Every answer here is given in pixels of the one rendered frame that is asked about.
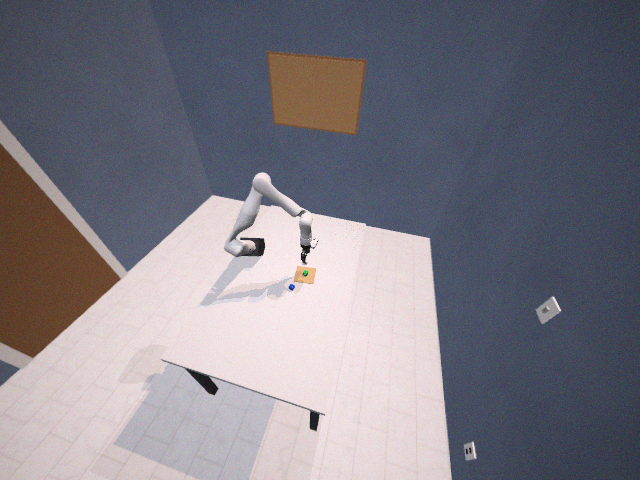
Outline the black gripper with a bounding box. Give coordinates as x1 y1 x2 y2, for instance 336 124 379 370
300 243 311 263

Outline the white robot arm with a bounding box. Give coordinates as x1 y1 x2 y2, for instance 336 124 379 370
224 173 319 257

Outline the tan flat mat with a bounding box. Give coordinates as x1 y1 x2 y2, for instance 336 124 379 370
294 266 316 284

